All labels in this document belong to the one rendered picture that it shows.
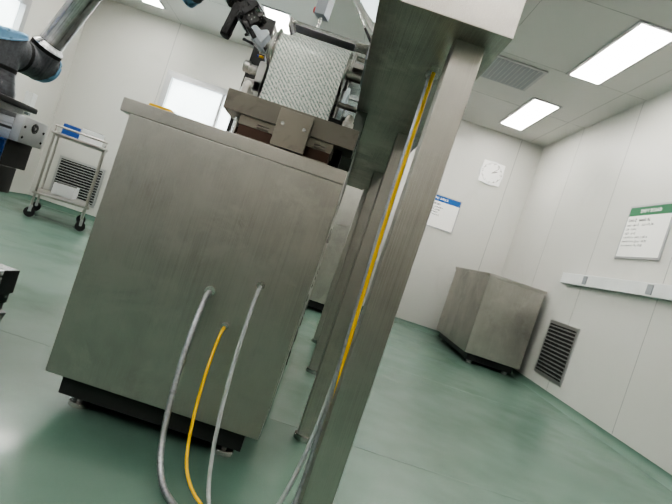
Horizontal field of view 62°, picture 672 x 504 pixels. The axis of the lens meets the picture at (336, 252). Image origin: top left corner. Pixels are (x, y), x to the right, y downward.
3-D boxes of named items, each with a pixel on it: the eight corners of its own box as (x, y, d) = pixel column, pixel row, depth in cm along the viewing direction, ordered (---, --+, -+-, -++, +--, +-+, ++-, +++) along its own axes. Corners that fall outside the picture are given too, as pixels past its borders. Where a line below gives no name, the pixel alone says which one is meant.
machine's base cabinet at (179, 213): (214, 305, 410) (251, 193, 409) (298, 333, 411) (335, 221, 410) (30, 403, 158) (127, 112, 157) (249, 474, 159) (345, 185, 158)
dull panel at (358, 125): (331, 214, 409) (342, 183, 409) (336, 216, 409) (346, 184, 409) (334, 178, 186) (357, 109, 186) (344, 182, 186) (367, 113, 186)
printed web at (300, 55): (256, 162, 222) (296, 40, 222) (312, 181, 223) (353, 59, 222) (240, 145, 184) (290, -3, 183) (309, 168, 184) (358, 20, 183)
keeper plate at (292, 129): (270, 144, 164) (282, 108, 164) (302, 155, 164) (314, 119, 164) (269, 143, 161) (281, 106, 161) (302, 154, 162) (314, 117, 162)
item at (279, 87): (251, 121, 184) (269, 67, 184) (319, 144, 184) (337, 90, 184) (251, 120, 183) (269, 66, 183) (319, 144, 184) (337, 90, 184)
